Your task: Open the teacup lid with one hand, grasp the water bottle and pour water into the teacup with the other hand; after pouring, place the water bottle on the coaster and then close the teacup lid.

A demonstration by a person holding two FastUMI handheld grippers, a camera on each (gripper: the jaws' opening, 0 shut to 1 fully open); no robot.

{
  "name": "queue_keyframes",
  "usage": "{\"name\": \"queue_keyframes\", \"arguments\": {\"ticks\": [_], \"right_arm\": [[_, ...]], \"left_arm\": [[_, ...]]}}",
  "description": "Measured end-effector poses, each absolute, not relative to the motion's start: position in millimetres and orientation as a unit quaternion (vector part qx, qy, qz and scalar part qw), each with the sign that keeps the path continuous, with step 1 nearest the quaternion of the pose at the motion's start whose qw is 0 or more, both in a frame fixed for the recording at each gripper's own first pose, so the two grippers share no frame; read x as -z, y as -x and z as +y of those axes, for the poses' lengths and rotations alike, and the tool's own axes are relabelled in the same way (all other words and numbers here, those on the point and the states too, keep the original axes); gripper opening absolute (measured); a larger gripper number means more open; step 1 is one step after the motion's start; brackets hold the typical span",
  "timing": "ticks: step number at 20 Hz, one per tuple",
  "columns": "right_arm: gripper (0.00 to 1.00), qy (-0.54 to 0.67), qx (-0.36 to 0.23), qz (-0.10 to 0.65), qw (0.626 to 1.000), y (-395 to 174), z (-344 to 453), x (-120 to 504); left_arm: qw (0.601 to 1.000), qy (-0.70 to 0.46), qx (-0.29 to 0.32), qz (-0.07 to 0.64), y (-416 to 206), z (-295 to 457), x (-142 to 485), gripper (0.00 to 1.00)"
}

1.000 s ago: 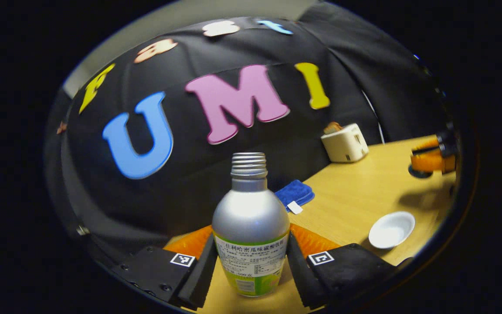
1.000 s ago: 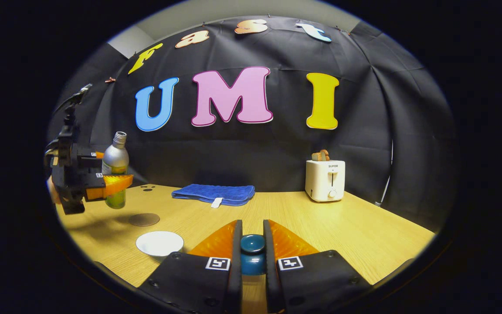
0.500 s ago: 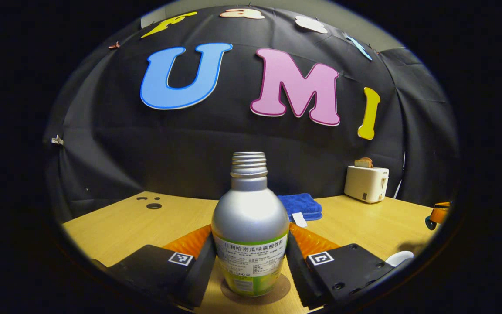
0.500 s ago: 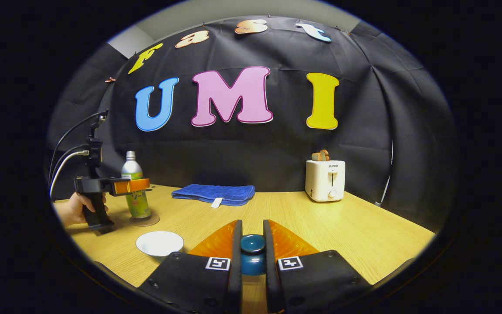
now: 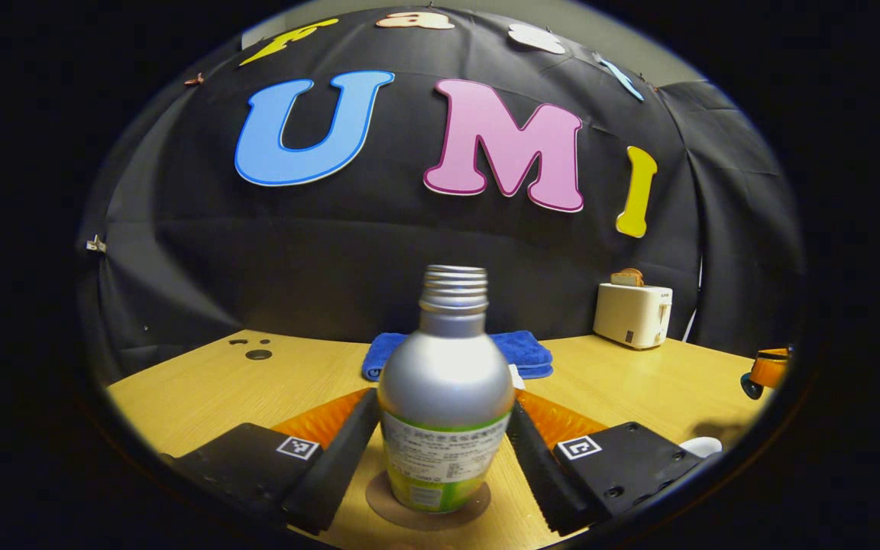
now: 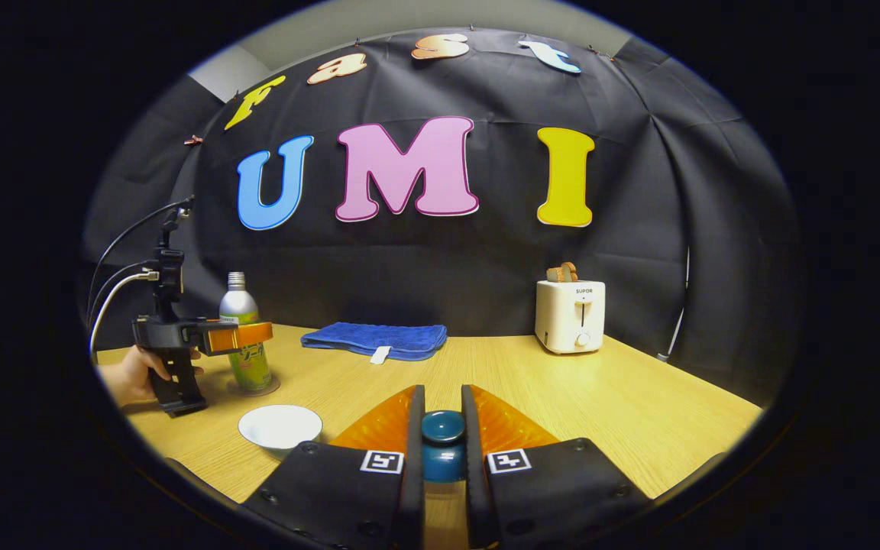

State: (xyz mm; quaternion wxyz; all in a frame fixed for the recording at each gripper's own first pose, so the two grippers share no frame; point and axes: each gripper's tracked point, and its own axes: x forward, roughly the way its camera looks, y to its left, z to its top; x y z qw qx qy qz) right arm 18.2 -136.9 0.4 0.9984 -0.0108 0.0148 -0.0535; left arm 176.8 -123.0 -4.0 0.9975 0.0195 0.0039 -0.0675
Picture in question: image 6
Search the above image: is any white toaster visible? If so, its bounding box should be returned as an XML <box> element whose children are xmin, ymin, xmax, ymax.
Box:
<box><xmin>535</xmin><ymin>280</ymin><xmax>607</xmax><ymax>354</ymax></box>

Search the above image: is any black cable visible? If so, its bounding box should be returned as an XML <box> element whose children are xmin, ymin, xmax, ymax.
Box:
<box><xmin>89</xmin><ymin>261</ymin><xmax>160</xmax><ymax>318</ymax></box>
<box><xmin>86</xmin><ymin>197</ymin><xmax>195</xmax><ymax>325</ymax></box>

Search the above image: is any teal teacup lid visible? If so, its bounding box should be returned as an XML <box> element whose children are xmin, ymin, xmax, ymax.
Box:
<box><xmin>420</xmin><ymin>410</ymin><xmax>467</xmax><ymax>484</ymax></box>

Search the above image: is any grey cable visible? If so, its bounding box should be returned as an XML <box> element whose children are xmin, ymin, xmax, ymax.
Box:
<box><xmin>89</xmin><ymin>271</ymin><xmax>160</xmax><ymax>361</ymax></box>

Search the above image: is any white cable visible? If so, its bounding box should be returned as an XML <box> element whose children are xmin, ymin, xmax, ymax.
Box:
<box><xmin>657</xmin><ymin>247</ymin><xmax>692</xmax><ymax>361</ymax></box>

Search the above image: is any silver water bottle green label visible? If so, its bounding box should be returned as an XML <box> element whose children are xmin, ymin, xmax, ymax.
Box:
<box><xmin>218</xmin><ymin>271</ymin><xmax>273</xmax><ymax>393</ymax></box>

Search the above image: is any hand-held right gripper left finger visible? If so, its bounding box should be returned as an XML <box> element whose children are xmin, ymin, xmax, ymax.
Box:
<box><xmin>238</xmin><ymin>384</ymin><xmax>426</xmax><ymax>550</ymax></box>

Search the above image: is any teal teacup white inside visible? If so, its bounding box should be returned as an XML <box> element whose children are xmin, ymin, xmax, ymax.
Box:
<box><xmin>238</xmin><ymin>404</ymin><xmax>324</xmax><ymax>459</ymax></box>

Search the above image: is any blue folded towel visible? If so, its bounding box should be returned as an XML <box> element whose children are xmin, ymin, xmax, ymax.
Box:
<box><xmin>301</xmin><ymin>322</ymin><xmax>448</xmax><ymax>365</ymax></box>

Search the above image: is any black backdrop cloth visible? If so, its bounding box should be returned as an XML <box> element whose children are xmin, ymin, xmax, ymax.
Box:
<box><xmin>81</xmin><ymin>27</ymin><xmax>804</xmax><ymax>406</ymax></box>

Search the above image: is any round coaster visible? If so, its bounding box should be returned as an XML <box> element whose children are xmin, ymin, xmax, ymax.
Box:
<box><xmin>225</xmin><ymin>373</ymin><xmax>281</xmax><ymax>399</ymax></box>

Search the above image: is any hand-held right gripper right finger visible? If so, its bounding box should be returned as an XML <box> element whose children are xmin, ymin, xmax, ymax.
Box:
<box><xmin>461</xmin><ymin>384</ymin><xmax>651</xmax><ymax>550</ymax></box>

